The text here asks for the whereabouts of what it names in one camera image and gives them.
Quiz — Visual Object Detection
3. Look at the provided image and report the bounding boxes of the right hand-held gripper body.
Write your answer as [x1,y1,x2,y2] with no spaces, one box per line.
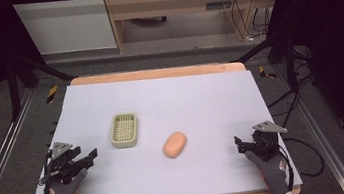
[246,117,293,164]

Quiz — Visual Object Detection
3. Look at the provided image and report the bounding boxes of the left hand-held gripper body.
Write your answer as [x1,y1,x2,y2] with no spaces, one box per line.
[42,138,88,188]

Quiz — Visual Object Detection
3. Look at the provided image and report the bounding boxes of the wooden table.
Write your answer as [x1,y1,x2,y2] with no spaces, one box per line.
[14,49,304,194]

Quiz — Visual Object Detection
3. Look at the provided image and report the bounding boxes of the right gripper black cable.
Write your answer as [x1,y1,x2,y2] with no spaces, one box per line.
[275,133,329,194]

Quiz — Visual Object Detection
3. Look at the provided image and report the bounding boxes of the black floor cables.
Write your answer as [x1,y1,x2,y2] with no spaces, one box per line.
[259,43,323,130]

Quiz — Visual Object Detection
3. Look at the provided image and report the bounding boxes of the white cabinet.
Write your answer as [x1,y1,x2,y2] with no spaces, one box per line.
[12,0,119,62]

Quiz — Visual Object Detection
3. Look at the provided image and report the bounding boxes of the white foam mat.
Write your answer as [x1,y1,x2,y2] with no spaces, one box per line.
[14,56,304,194]

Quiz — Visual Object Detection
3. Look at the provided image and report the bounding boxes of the pale green soap dish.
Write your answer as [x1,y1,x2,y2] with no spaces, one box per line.
[107,111,142,151]

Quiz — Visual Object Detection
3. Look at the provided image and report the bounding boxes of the cables under desk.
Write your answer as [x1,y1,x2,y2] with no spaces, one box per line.
[228,0,275,42]

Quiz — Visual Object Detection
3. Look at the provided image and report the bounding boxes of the wooden desk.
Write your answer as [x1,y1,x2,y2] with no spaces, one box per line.
[102,0,296,59]

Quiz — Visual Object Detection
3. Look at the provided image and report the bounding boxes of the black stand legs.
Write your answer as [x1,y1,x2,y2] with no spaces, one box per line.
[2,48,81,123]
[225,26,302,101]

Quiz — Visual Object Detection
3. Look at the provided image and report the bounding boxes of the person's right hand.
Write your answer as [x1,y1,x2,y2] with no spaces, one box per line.
[244,144,296,194]

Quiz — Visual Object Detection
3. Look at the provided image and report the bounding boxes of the orange soap bar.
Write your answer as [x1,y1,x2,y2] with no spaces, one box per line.
[160,129,190,161]

